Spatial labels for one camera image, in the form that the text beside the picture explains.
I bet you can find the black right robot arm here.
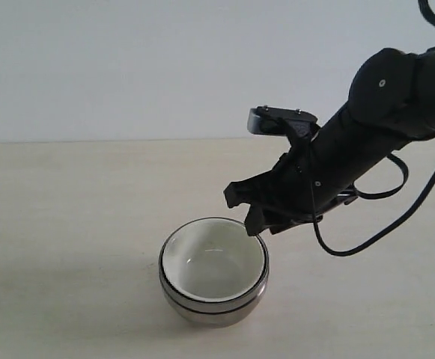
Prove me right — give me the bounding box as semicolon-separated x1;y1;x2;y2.
224;48;435;235

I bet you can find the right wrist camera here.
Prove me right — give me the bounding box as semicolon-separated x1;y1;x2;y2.
246;105;320;138

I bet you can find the white ceramic bowl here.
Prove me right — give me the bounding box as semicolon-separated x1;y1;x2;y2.
162;219;267;303

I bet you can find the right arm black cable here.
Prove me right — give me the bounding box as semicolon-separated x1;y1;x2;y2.
308;0;435;257

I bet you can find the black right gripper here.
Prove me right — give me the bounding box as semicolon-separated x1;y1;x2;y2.
224;153;356;236

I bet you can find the smooth steel bowl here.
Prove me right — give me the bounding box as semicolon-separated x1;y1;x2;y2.
159;272;268;328

